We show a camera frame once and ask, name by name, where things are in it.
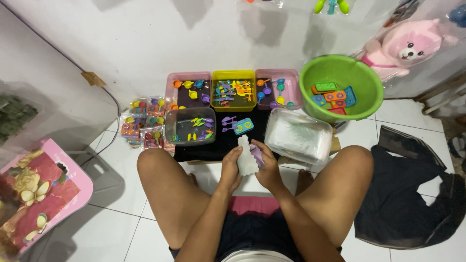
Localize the pile of packed toy sets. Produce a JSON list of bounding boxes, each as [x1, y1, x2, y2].
[[120, 96, 176, 154]]

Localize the pink plush bear in plastic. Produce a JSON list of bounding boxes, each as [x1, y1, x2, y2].
[[354, 17, 460, 83]]

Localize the blue toy stove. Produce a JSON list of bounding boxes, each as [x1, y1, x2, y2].
[[233, 117, 255, 136]]

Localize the bag of green toys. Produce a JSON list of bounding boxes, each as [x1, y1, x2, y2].
[[0, 94, 39, 147]]

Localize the pink floral folding table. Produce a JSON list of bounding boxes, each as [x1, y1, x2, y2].
[[0, 137, 94, 260]]

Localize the pink tray of toy ladles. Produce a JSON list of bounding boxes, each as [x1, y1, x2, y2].
[[255, 68, 303, 111]]

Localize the brown tape piece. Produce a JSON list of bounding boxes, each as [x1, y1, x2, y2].
[[80, 71, 107, 88]]

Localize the person's leg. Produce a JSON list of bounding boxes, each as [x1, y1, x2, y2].
[[136, 147, 227, 250], [287, 144, 375, 249]]

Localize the person's right leg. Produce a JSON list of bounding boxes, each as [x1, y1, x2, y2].
[[287, 144, 375, 249]]

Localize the pink seat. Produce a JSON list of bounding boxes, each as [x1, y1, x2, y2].
[[227, 196, 282, 218]]

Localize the black wall cable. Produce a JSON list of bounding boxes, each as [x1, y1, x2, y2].
[[0, 0, 122, 167]]

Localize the white shirt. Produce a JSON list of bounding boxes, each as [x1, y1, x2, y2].
[[220, 249, 296, 262]]

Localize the black cloth mat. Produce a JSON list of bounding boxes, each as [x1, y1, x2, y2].
[[174, 106, 282, 163]]

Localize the pink tray of toy pots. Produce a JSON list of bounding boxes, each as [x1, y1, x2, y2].
[[165, 71, 212, 110]]

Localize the person's right hand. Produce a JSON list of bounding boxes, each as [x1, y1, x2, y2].
[[250, 139, 285, 190]]

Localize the person's left leg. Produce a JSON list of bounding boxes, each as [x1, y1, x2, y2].
[[136, 147, 227, 250]]

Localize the dark garment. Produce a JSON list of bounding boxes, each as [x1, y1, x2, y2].
[[353, 124, 466, 250]]

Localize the clear box of plastic bags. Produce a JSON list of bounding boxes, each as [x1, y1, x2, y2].
[[264, 108, 333, 166]]

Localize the person's left hand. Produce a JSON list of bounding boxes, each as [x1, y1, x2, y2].
[[218, 146, 244, 195]]

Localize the wooden sticks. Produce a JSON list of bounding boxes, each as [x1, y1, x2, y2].
[[414, 82, 466, 116]]

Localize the yellow tray of toy utensils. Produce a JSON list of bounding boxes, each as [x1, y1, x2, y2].
[[211, 69, 258, 113]]

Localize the purple toy piece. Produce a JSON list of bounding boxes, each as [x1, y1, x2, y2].
[[249, 144, 265, 169]]

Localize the pile of toy stoves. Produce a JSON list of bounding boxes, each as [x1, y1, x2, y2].
[[310, 81, 358, 116]]

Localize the white plastic bag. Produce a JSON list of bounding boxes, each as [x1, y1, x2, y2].
[[237, 134, 263, 177]]

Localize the green toy in packet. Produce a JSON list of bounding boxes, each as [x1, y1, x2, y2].
[[313, 0, 350, 16]]

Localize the dark shorts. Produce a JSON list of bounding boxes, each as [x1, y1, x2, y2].
[[168, 209, 343, 262]]

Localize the green plastic basin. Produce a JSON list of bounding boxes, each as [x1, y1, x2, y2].
[[299, 54, 384, 124]]

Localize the clear box of toy cutlery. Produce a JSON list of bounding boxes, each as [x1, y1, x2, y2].
[[165, 107, 217, 147]]

